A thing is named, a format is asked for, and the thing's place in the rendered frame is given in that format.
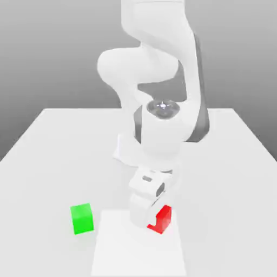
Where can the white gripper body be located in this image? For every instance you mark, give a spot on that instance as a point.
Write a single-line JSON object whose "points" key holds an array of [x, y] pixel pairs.
{"points": [[139, 208]]}

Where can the small red cube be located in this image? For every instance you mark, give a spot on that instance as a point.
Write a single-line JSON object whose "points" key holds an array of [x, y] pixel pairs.
{"points": [[162, 218]]}

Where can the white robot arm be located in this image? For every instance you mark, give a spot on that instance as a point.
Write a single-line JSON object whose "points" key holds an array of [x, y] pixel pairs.
{"points": [[155, 134]]}

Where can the small green cube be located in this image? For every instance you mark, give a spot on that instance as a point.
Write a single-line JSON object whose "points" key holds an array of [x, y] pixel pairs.
{"points": [[82, 218]]}

